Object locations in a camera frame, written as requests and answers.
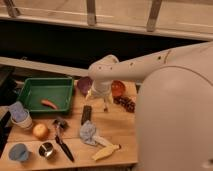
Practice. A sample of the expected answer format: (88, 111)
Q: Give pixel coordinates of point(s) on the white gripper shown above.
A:
(100, 89)

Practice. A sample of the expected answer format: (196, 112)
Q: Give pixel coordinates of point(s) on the dark rectangular eraser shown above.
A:
(86, 115)

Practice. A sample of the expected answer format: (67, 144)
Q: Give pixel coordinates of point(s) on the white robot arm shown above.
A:
(174, 105)

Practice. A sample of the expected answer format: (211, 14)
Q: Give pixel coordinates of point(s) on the purple bowl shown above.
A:
(84, 84)

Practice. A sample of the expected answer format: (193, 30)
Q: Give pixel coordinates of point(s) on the orange bowl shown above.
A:
(118, 88)

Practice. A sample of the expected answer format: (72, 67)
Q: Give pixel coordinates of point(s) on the brown pine cone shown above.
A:
(127, 103)

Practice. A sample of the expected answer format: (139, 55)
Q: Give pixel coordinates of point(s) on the green plastic tray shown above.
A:
(57, 90)

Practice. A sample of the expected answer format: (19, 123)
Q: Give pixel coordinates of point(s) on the blue crumpled cloth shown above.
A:
(87, 131)

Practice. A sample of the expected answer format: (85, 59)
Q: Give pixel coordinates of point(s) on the dark small toy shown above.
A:
(61, 123)

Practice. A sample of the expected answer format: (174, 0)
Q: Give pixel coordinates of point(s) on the orange carrot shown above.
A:
(49, 103)

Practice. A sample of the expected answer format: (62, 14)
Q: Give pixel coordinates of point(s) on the yellow banana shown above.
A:
(105, 152)

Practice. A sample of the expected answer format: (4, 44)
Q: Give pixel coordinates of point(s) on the red yellow apple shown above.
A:
(40, 131)

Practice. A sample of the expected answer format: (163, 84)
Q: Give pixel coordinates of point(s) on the small metal cup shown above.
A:
(46, 150)

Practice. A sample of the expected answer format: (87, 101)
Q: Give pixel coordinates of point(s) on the white cup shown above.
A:
(26, 124)

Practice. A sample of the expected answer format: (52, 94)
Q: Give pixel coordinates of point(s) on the blue cloth in cup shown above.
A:
(17, 111)

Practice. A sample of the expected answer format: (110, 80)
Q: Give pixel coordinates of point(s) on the blue cup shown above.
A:
(19, 152)

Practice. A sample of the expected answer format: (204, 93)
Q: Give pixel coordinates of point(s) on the black handled knife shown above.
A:
(63, 146)

